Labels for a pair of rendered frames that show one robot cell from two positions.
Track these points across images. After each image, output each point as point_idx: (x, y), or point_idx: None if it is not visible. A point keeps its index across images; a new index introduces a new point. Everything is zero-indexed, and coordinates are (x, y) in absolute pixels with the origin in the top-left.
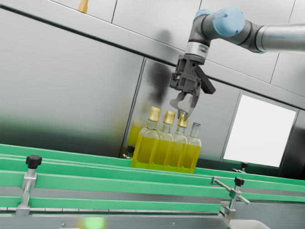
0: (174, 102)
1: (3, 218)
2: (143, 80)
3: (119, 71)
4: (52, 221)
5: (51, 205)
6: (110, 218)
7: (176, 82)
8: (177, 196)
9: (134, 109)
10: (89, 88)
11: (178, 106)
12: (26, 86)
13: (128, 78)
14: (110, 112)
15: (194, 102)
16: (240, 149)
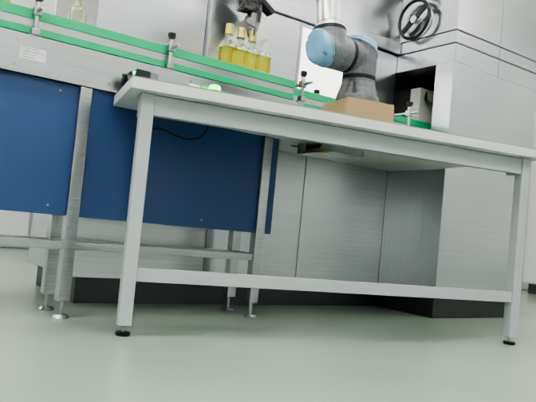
0: (242, 23)
1: (160, 68)
2: (212, 10)
3: (191, 4)
4: (185, 77)
5: (181, 69)
6: (217, 83)
7: (242, 3)
8: (258, 80)
9: (207, 37)
10: (169, 18)
11: (246, 21)
12: (124, 15)
13: (199, 10)
14: (188, 41)
15: (259, 17)
16: (313, 84)
